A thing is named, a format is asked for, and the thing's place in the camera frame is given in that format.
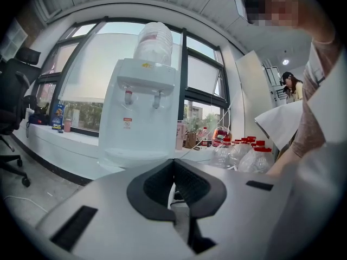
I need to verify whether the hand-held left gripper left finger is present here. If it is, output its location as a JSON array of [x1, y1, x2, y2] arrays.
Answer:
[[35, 158, 195, 260]]

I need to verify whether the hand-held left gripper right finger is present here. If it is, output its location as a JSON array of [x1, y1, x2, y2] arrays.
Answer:
[[173, 158, 293, 260]]

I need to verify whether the white water dispenser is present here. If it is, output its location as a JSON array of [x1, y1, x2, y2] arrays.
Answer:
[[98, 57, 183, 170]]

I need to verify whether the person's right forearm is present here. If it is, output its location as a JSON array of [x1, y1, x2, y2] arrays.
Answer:
[[267, 144, 299, 177]]

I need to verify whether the large clear water bottle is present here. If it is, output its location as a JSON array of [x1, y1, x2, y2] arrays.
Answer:
[[133, 22, 174, 67]]

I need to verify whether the pink and red plastic bag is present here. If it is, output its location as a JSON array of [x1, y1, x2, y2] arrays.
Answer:
[[212, 126, 232, 147]]

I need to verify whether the white window ledge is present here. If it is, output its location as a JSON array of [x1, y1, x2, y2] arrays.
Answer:
[[12, 123, 217, 185]]

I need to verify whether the brown bag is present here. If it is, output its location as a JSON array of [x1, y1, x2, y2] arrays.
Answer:
[[185, 131, 197, 149]]

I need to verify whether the pink tumbler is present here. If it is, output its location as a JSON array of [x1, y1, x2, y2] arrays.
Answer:
[[175, 120, 188, 151]]

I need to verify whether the person's brown printed shirt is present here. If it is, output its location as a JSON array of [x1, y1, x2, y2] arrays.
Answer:
[[291, 36, 344, 159]]

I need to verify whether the blue printed box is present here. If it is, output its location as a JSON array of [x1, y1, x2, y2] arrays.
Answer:
[[50, 103, 67, 131]]

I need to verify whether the black bag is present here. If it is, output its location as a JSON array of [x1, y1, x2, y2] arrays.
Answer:
[[27, 103, 51, 126]]

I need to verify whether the black framed window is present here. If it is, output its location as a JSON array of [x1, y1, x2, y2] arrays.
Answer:
[[35, 16, 231, 138]]

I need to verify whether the black office chair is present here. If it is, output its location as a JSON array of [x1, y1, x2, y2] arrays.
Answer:
[[0, 47, 42, 188]]

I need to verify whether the person's head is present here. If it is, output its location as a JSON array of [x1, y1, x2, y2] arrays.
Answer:
[[245, 0, 312, 29]]

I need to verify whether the white cube shelf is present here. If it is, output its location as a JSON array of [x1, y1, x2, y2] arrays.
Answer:
[[0, 19, 28, 62]]

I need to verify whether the white floor cable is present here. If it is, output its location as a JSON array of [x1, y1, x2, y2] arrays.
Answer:
[[4, 195, 49, 214]]

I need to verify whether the black head camera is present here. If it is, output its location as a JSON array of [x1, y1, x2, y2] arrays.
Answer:
[[233, 0, 255, 24]]

